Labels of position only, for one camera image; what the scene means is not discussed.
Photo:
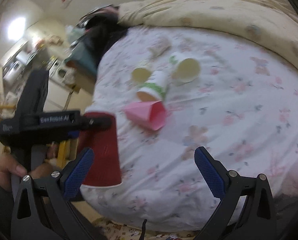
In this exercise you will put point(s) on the black clothing pile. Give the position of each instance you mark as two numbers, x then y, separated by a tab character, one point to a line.
101	31

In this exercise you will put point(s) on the white green cup right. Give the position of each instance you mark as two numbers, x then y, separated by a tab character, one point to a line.
185	69

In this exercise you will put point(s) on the white floral bed sheet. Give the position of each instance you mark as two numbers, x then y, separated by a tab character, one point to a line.
243	108

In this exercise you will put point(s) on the cream paper cup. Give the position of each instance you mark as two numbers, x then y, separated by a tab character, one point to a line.
141	73

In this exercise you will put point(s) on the pink paper cup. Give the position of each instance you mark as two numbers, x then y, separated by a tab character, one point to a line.
148	114

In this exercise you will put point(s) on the red ribbed paper cup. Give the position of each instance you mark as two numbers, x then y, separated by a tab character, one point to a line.
105	170

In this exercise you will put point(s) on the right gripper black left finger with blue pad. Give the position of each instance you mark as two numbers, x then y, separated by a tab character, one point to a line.
29	218

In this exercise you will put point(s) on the cream yellow blanket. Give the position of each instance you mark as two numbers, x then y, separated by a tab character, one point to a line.
272	24

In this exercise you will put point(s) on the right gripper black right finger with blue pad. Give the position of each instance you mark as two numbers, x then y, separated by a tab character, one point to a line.
246	209

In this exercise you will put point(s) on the teal bin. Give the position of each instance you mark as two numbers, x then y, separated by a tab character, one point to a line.
83	60

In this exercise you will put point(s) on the white green paper cup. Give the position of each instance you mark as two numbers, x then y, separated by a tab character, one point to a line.
155	88

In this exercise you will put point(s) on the person's left hand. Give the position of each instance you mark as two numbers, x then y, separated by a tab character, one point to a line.
10	166

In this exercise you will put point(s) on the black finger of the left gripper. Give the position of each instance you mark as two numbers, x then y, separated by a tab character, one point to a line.
98	124

